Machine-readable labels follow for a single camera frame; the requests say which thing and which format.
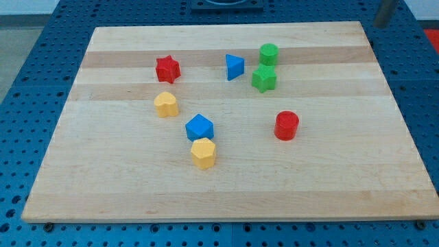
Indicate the blue triangle block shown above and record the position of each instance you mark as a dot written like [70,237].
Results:
[235,66]

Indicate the green star block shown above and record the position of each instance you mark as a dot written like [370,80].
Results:
[264,78]

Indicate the red star block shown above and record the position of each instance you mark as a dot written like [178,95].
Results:
[167,69]

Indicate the blue cube block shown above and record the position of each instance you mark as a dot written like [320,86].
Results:
[199,127]

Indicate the yellow hexagon block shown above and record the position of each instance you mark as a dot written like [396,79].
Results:
[203,153]

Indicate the wooden board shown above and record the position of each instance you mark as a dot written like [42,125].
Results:
[111,159]

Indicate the yellow heart block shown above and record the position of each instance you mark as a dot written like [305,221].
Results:
[166,105]

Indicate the red cylinder block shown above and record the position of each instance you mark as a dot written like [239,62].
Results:
[286,125]

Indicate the green cylinder block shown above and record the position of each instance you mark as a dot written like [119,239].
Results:
[268,54]

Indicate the grey metal pole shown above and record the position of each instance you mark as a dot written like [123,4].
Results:
[385,13]

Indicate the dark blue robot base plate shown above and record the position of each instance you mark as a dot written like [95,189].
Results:
[225,5]

